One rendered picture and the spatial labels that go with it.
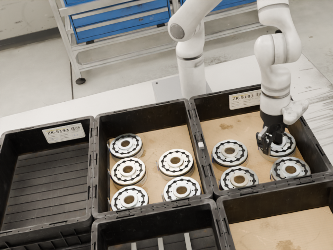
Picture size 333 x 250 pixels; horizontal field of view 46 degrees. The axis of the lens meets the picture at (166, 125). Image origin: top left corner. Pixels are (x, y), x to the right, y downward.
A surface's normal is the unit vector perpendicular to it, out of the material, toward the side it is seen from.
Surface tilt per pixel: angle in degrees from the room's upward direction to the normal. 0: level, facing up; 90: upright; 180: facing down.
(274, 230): 0
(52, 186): 0
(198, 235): 0
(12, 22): 90
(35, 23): 90
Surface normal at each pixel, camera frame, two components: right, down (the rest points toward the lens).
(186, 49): -0.27, -0.51
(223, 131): -0.14, -0.73
